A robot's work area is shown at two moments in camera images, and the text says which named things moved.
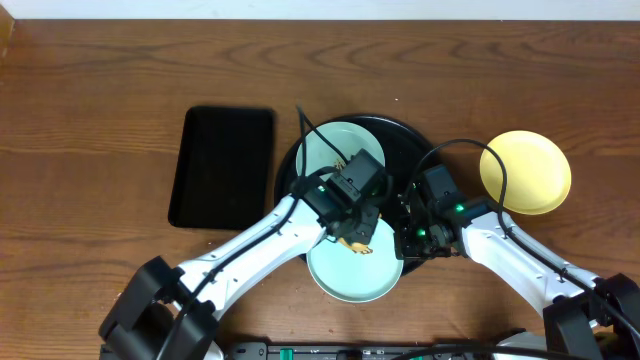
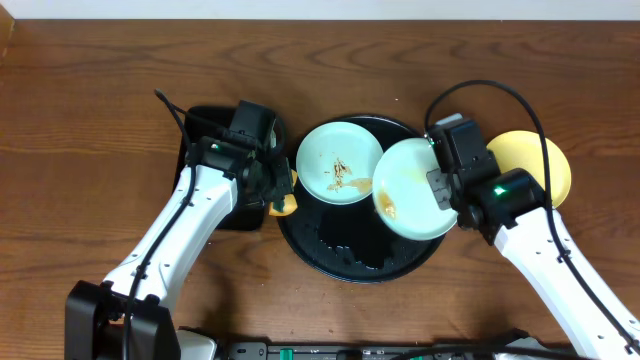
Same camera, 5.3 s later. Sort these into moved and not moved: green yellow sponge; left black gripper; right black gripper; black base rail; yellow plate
Moved: green yellow sponge; left black gripper; right black gripper
Not moved: yellow plate; black base rail
